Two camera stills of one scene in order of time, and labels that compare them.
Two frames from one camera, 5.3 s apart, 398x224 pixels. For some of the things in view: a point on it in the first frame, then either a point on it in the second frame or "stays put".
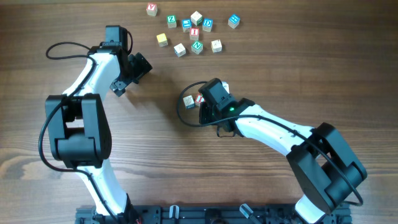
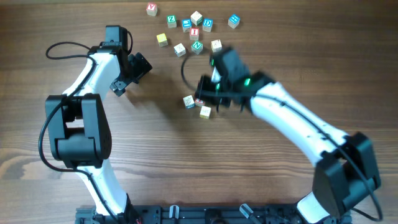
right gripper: (205, 118) -> (203, 93)
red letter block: (199, 99) stays put
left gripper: (142, 66) stays put
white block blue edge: (189, 102) stays put
